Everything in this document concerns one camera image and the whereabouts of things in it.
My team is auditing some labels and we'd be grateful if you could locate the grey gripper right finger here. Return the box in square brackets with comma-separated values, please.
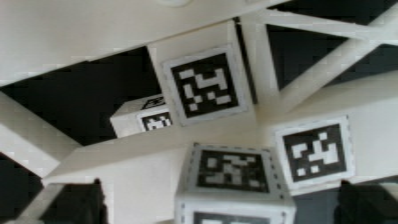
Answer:
[334, 181, 398, 224]

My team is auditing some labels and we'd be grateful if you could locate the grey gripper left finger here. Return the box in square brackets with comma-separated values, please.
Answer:
[11, 178, 112, 224]

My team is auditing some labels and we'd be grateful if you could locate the white chair leg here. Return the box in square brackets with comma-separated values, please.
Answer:
[174, 143, 297, 224]
[110, 94, 173, 138]

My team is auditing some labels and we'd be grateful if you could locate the white chair back frame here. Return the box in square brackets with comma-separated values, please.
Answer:
[0, 0, 398, 224]

